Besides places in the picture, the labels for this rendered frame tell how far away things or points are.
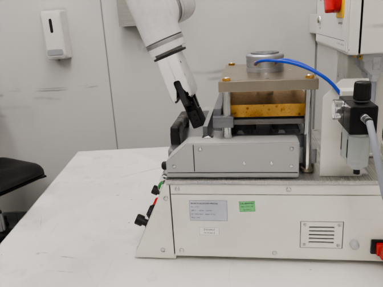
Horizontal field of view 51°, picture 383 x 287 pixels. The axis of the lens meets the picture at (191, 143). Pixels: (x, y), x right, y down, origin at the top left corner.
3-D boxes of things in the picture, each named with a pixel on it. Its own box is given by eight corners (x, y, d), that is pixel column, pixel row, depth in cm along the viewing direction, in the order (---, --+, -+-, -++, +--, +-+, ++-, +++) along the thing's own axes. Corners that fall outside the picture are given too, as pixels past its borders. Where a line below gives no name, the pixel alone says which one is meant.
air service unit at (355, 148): (354, 153, 74) (359, 72, 69) (378, 185, 60) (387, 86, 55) (324, 154, 74) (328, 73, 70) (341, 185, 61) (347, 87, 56)
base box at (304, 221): (360, 193, 109) (365, 131, 104) (414, 278, 73) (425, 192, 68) (166, 192, 116) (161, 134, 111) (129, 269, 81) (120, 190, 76)
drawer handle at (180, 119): (190, 126, 100) (188, 110, 98) (179, 144, 85) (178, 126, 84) (182, 126, 100) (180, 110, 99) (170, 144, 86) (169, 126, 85)
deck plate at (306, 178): (366, 131, 104) (366, 127, 104) (420, 184, 71) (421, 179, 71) (190, 134, 111) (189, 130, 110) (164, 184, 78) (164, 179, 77)
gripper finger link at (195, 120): (182, 101, 90) (194, 128, 92) (179, 104, 87) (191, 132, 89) (195, 95, 89) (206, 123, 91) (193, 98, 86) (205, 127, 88)
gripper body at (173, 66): (157, 53, 93) (176, 98, 95) (146, 58, 83) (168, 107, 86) (187, 40, 91) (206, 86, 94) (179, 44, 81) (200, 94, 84)
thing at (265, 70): (326, 98, 99) (328, 44, 95) (358, 132, 70) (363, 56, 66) (227, 101, 103) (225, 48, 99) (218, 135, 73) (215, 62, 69)
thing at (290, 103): (298, 101, 97) (300, 61, 94) (313, 125, 76) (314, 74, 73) (227, 103, 99) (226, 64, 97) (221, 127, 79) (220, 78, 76)
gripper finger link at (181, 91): (171, 70, 86) (181, 83, 91) (178, 100, 83) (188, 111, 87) (176, 68, 86) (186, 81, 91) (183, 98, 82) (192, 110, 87)
